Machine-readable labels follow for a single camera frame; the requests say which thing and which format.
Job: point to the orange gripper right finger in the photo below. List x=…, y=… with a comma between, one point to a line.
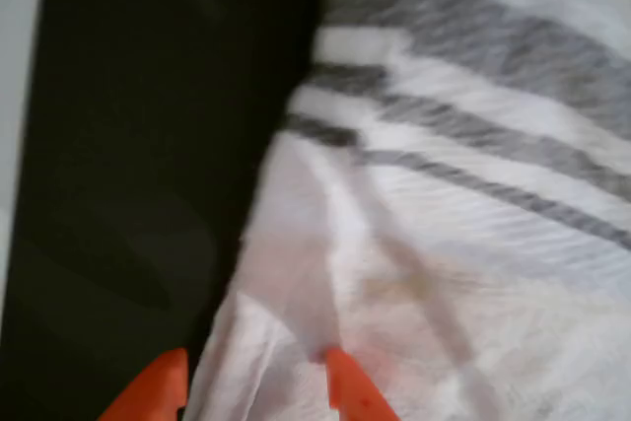
x=355, y=391

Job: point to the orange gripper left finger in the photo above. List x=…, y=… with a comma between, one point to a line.
x=162, y=386

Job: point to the white striped towel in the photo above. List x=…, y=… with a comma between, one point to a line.
x=443, y=243

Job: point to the black desk mat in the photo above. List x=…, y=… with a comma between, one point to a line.
x=123, y=145

